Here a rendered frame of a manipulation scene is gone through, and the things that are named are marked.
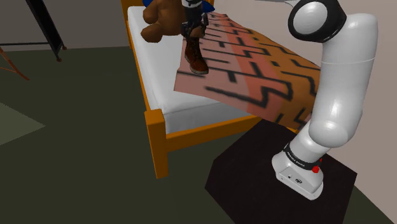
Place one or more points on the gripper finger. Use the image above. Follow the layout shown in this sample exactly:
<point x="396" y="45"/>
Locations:
<point x="185" y="31"/>
<point x="204" y="26"/>

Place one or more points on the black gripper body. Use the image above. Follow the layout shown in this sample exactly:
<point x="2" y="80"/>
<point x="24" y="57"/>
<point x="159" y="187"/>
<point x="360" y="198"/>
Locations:
<point x="193" y="14"/>

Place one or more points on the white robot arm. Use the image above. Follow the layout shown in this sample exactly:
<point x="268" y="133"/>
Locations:
<point x="341" y="86"/>

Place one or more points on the brown teddy bear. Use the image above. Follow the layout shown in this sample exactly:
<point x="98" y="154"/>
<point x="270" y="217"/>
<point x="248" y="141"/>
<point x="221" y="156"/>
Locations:
<point x="164" y="18"/>

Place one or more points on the brown leather boot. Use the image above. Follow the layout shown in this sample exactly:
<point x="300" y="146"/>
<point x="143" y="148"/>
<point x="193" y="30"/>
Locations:
<point x="194" y="57"/>

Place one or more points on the orange wooden bed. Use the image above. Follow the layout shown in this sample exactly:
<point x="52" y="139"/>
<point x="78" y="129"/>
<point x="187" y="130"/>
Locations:
<point x="155" y="62"/>

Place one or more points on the orange patterned blanket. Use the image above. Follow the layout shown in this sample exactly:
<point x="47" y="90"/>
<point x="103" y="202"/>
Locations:
<point x="254" y="71"/>

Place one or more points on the black easel stand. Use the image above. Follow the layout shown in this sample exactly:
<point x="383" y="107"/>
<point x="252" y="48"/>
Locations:
<point x="46" y="26"/>

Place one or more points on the black robot stand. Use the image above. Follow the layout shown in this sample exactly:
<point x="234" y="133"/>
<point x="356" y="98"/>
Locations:
<point x="248" y="173"/>

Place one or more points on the thin brown wooden frame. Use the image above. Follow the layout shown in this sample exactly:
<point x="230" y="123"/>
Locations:
<point x="24" y="77"/>

